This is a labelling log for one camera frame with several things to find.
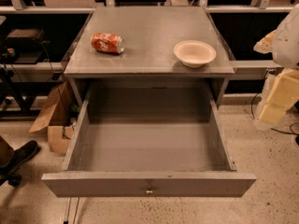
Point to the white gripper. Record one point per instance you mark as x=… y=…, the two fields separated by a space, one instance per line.
x=287 y=48

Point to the red coke can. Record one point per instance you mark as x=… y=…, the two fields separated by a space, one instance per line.
x=108 y=43

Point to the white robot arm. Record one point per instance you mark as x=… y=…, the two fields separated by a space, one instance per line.
x=285 y=50

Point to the open grey top drawer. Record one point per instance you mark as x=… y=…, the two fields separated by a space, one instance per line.
x=131 y=136

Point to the metal drawer knob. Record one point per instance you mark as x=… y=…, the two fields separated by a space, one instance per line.
x=149 y=190

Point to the white paper bowl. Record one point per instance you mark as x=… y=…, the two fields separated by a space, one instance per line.
x=194 y=54

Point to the grey cabinet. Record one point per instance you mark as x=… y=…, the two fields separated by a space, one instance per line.
x=150 y=35

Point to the brown cardboard box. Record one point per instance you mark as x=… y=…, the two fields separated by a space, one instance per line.
x=54 y=117

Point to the black equipment stand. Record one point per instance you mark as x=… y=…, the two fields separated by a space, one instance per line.
x=23 y=50

